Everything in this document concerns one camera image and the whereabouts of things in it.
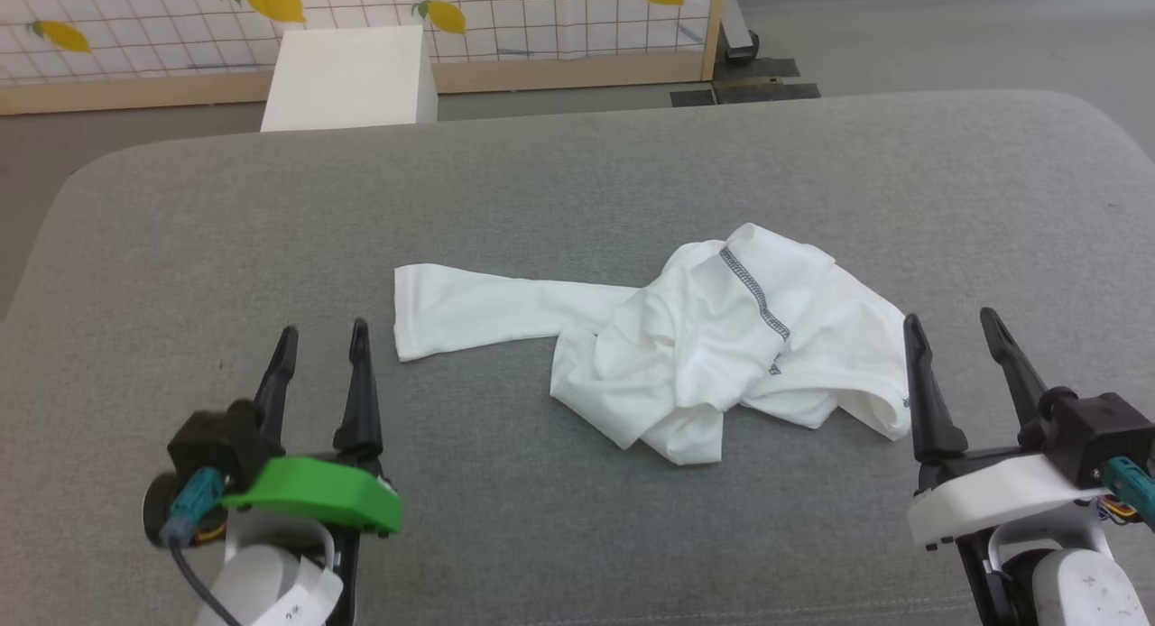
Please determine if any white box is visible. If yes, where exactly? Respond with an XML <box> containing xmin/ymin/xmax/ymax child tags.
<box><xmin>260</xmin><ymin>26</ymin><xmax>439</xmax><ymax>133</ymax></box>

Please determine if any teal camera connector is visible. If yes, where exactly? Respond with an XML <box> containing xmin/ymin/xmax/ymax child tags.
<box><xmin>1101</xmin><ymin>456</ymin><xmax>1155</xmax><ymax>529</ymax></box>
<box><xmin>161</xmin><ymin>467</ymin><xmax>226</xmax><ymax>548</ymax></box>

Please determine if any teal right camera connector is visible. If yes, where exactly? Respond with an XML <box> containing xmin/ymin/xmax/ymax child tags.
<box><xmin>1101</xmin><ymin>456</ymin><xmax>1155</xmax><ymax>529</ymax></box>

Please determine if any white long-sleeved shirt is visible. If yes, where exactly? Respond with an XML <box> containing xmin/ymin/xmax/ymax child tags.
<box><xmin>393</xmin><ymin>222</ymin><xmax>913</xmax><ymax>466</ymax></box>

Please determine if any grey metal wheeled stand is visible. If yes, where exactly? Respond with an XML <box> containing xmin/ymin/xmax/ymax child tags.
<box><xmin>719</xmin><ymin>0</ymin><xmax>762</xmax><ymax>64</ymax></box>

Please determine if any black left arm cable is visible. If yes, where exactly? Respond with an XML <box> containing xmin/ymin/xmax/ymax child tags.
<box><xmin>168</xmin><ymin>540</ymin><xmax>243</xmax><ymax>626</ymax></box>

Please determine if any lemon print wooden-framed screen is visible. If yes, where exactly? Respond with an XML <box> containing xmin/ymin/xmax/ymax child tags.
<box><xmin>0</xmin><ymin>0</ymin><xmax>728</xmax><ymax>116</ymax></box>

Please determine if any black floor mat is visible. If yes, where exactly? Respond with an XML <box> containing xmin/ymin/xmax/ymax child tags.
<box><xmin>670</xmin><ymin>58</ymin><xmax>822</xmax><ymax>108</ymax></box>

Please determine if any teal left camera connector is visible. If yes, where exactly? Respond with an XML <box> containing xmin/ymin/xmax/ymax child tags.
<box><xmin>161</xmin><ymin>467</ymin><xmax>226</xmax><ymax>548</ymax></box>

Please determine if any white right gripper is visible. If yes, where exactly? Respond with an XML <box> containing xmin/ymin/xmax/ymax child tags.
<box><xmin>903</xmin><ymin>307</ymin><xmax>1115</xmax><ymax>553</ymax></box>

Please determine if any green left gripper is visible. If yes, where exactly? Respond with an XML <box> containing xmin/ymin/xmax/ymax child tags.
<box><xmin>220</xmin><ymin>318</ymin><xmax>403</xmax><ymax>626</ymax></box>

